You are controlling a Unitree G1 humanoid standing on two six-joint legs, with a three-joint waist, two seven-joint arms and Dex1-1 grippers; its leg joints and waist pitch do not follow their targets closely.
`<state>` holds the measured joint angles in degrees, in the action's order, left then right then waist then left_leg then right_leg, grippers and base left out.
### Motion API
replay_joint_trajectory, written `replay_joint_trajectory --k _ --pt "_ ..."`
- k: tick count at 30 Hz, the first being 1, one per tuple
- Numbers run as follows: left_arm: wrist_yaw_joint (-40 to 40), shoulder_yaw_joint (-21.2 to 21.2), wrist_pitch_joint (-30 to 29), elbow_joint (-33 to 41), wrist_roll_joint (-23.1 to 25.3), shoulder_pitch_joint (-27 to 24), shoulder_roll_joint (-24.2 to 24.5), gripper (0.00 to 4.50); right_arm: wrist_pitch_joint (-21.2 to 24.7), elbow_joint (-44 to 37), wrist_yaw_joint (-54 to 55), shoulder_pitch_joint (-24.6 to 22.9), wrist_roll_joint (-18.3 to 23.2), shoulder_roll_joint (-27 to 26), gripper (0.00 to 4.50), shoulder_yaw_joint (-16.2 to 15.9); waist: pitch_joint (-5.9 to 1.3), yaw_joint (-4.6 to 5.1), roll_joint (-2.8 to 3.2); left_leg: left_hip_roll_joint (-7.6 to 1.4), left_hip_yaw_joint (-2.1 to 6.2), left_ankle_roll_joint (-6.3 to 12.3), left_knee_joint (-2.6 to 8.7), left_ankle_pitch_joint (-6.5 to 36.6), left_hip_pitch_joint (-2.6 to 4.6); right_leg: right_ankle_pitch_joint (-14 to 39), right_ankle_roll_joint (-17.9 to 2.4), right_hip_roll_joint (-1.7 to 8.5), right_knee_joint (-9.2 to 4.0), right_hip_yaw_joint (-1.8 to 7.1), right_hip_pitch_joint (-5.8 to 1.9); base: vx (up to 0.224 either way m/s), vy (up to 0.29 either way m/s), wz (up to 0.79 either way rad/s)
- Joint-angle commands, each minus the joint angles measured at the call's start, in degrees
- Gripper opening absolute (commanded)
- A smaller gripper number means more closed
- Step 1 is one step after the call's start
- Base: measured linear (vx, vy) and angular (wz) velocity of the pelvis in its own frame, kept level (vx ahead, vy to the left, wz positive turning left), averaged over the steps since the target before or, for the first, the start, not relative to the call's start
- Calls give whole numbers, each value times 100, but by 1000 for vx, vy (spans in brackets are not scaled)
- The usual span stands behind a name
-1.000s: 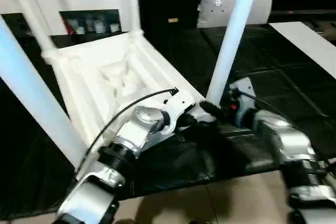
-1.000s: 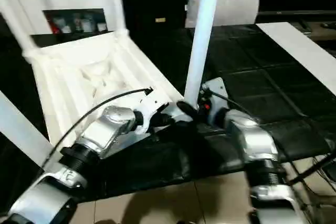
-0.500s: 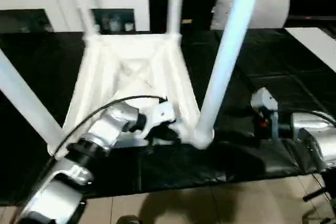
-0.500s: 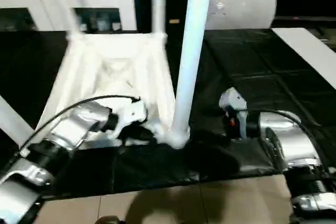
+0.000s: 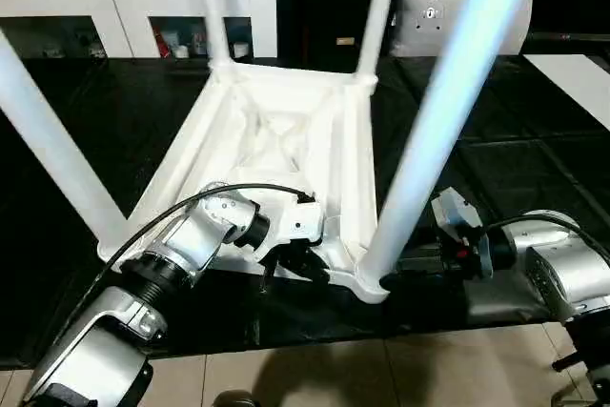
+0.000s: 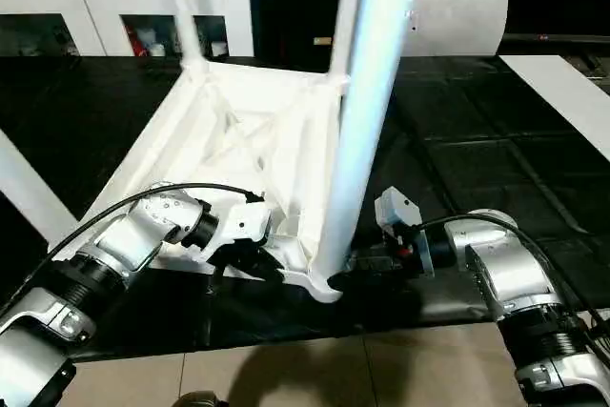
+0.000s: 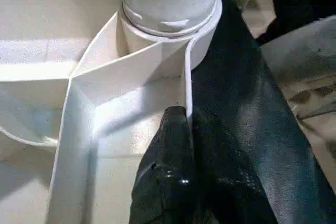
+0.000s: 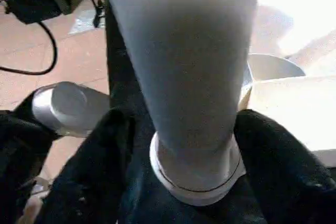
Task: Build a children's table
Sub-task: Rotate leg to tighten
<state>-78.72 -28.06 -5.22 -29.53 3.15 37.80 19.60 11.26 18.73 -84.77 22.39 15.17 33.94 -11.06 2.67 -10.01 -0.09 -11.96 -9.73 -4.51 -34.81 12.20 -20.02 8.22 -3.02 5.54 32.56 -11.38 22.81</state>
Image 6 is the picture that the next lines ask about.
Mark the white plastic table top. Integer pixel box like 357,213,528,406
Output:
51,61,350,306

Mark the white plastic table leg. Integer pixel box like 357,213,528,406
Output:
0,129,80,254
158,0,210,75
325,0,369,89
308,0,429,293

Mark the white plastic upturned table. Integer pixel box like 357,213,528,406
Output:
0,54,610,363

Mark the dark robot leg part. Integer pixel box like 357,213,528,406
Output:
175,390,225,407

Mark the white board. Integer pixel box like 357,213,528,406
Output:
498,54,610,163

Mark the red bottle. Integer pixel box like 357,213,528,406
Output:
127,28,147,56

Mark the grey cushion with holes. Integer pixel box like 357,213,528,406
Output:
404,0,511,58

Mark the black screen with red light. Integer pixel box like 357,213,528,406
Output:
502,33,610,46

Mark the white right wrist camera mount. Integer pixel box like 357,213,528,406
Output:
374,186,436,280

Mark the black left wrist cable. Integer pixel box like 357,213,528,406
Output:
0,181,266,306

